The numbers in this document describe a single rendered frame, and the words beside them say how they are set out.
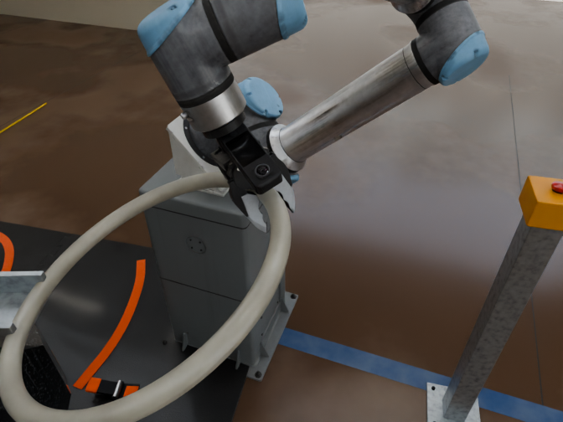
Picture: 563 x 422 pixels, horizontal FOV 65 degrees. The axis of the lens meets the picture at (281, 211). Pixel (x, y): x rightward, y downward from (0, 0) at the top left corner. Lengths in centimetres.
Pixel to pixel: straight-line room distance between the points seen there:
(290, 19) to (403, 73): 52
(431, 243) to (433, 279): 29
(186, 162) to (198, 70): 87
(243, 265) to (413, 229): 144
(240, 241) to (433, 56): 81
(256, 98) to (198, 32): 73
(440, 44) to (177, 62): 62
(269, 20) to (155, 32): 14
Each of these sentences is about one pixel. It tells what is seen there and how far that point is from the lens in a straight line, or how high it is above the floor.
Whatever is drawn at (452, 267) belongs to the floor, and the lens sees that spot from 257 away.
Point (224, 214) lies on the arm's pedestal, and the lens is 142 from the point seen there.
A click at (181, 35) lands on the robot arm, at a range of 61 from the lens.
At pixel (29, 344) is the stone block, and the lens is 154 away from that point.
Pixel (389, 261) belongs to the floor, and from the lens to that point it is 250.
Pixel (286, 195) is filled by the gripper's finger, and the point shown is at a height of 127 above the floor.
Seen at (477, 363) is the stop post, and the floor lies 39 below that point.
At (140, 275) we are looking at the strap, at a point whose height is 2.
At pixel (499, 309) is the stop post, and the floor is 67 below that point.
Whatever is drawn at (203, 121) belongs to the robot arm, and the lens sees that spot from 65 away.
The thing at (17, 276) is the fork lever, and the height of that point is 115.
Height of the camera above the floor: 171
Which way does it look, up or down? 38 degrees down
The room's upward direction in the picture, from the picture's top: straight up
